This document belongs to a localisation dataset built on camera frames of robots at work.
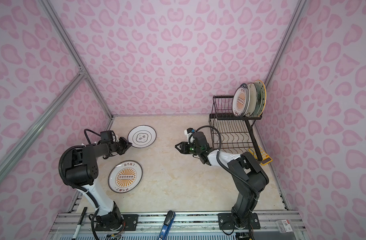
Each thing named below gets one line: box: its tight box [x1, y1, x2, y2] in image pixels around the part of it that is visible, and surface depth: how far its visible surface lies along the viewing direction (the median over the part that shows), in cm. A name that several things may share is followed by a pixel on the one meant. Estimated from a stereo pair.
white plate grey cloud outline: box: [127, 125, 157, 148], surface depth 109 cm
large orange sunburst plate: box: [108, 160, 143, 194], surface depth 90 cm
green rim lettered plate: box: [242, 83, 250, 118], surface depth 82 cm
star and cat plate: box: [253, 80, 267, 118], surface depth 82 cm
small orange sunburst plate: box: [232, 85, 247, 117], surface depth 94 cm
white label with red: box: [281, 219, 293, 233], surface depth 72 cm
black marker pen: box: [72, 207, 88, 240], surface depth 74 cm
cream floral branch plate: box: [246, 83, 258, 117], surface depth 86 cm
